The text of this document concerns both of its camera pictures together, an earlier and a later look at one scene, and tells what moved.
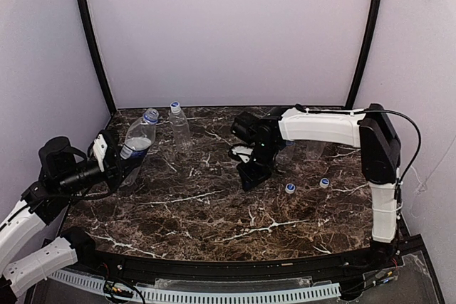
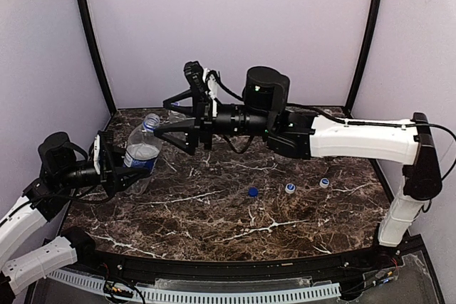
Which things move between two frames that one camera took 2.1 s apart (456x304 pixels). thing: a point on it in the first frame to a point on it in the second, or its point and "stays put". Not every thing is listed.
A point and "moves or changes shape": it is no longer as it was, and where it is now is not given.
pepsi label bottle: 139,138 moves or changes shape
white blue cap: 290,188 stays put
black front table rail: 382,255 stays put
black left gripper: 112,163 stays put
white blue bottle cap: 324,182 stays put
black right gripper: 254,170 to 203,122
